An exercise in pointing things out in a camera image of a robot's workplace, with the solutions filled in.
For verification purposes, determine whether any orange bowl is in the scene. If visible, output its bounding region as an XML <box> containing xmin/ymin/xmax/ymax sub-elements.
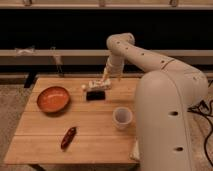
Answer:
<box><xmin>37</xmin><ymin>86</ymin><xmax>70</xmax><ymax>113</ymax></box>

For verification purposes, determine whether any white cup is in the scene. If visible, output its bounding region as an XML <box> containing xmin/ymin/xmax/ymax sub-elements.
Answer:
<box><xmin>112</xmin><ymin>107</ymin><xmax>133</xmax><ymax>130</ymax></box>

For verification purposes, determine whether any black cable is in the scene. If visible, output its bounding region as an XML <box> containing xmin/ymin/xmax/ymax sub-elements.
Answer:
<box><xmin>187</xmin><ymin>98</ymin><xmax>213</xmax><ymax>168</ymax></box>

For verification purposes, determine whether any white scrub pad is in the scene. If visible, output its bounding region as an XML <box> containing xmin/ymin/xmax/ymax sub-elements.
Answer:
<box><xmin>130</xmin><ymin>141</ymin><xmax>140</xmax><ymax>161</ymax></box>

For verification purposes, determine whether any wooden wall rail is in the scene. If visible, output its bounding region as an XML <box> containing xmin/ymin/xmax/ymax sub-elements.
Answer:
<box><xmin>0</xmin><ymin>49</ymin><xmax>213</xmax><ymax>65</ymax></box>

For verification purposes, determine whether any black and white sponge block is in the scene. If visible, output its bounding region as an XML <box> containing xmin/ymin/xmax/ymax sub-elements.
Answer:
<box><xmin>86</xmin><ymin>79</ymin><xmax>111</xmax><ymax>101</ymax></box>

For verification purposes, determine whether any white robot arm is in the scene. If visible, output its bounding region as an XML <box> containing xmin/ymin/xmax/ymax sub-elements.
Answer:
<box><xmin>104</xmin><ymin>33</ymin><xmax>208</xmax><ymax>171</ymax></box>

